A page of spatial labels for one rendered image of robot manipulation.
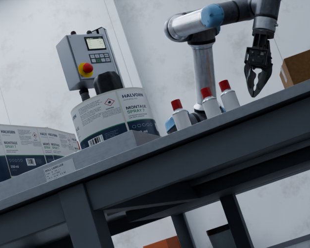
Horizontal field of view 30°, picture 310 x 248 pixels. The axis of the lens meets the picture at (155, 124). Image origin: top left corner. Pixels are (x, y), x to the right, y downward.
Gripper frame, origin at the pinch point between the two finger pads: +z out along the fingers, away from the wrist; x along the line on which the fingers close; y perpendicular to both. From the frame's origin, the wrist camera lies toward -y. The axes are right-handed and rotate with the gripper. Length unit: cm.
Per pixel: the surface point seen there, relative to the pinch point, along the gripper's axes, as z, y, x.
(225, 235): 134, -636, -126
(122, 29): -157, -680, -366
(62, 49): -7, -2, -74
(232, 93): 1.1, 2.0, -6.4
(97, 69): -2, -6, -61
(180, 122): 13.3, 3.3, -22.1
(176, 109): 9.3, 2.3, -24.4
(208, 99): 4.2, 3.2, -13.8
